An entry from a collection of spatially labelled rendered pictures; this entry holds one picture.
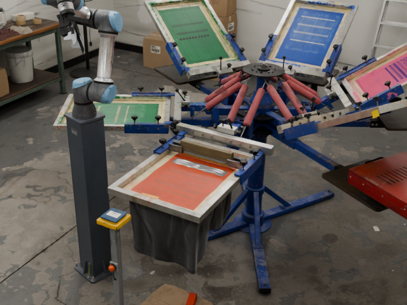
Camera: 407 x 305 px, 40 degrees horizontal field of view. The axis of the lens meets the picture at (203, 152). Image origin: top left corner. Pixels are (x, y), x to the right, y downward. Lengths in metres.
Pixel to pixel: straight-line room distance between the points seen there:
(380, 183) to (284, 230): 1.60
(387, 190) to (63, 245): 2.47
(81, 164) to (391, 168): 1.86
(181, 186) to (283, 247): 1.42
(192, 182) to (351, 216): 1.98
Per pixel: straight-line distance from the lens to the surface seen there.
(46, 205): 4.96
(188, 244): 3.18
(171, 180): 3.29
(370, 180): 3.16
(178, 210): 2.95
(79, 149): 3.59
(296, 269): 4.22
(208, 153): 3.45
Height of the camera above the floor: 2.61
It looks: 27 degrees down
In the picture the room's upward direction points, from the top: 1 degrees clockwise
